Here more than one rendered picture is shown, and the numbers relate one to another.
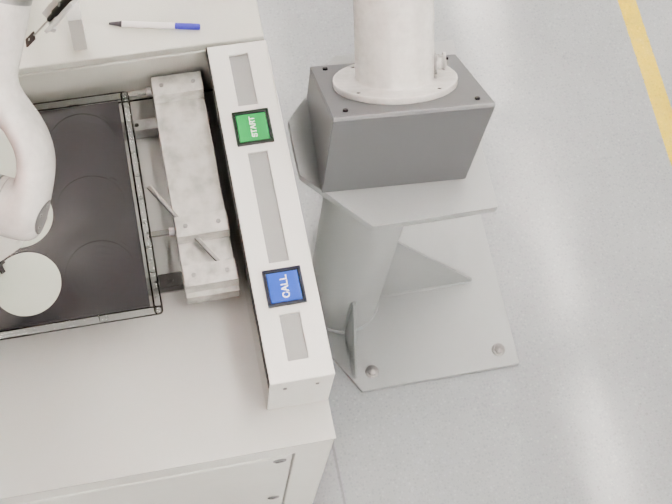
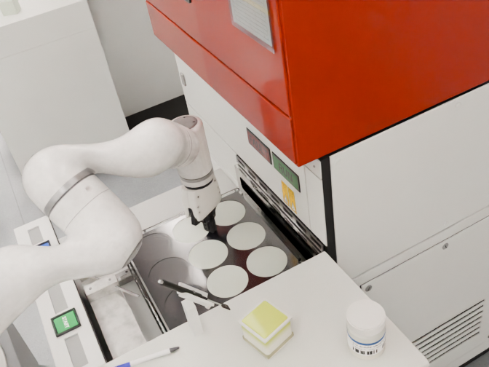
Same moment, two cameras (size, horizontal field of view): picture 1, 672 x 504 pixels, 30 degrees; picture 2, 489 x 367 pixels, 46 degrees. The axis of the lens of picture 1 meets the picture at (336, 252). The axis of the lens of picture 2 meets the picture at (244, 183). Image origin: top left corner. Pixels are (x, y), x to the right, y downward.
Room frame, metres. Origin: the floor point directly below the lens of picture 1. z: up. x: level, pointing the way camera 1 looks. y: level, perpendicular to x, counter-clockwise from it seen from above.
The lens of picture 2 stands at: (1.70, 0.62, 1.94)
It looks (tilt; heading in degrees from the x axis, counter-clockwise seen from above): 39 degrees down; 181
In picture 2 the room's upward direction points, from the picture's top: 11 degrees counter-clockwise
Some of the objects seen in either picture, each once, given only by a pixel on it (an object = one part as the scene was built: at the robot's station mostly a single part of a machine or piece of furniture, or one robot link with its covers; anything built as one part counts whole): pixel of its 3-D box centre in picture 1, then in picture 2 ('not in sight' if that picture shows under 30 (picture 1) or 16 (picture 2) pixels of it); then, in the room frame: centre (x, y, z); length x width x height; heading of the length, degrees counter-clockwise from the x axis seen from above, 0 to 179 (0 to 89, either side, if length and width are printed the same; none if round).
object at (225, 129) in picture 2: not in sight; (243, 146); (0.40, 0.61, 1.02); 0.82 x 0.03 x 0.40; 22
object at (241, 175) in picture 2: not in sight; (276, 218); (0.57, 0.66, 0.89); 0.44 x 0.02 x 0.10; 22
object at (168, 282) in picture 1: (170, 281); not in sight; (0.62, 0.23, 0.90); 0.04 x 0.02 x 0.03; 112
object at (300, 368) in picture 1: (266, 221); (63, 305); (0.74, 0.11, 0.89); 0.55 x 0.09 x 0.14; 22
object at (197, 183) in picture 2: not in sight; (196, 172); (0.58, 0.49, 1.09); 0.09 x 0.08 x 0.03; 140
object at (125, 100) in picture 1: (140, 199); (141, 287); (0.74, 0.31, 0.90); 0.38 x 0.01 x 0.01; 22
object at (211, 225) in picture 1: (202, 226); (101, 287); (0.71, 0.21, 0.89); 0.08 x 0.03 x 0.03; 112
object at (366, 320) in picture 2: not in sight; (366, 330); (1.04, 0.78, 1.01); 0.07 x 0.07 x 0.10
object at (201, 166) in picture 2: not in sight; (188, 146); (0.58, 0.48, 1.17); 0.09 x 0.08 x 0.13; 86
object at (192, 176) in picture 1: (194, 189); (114, 316); (0.78, 0.24, 0.87); 0.36 x 0.08 x 0.03; 22
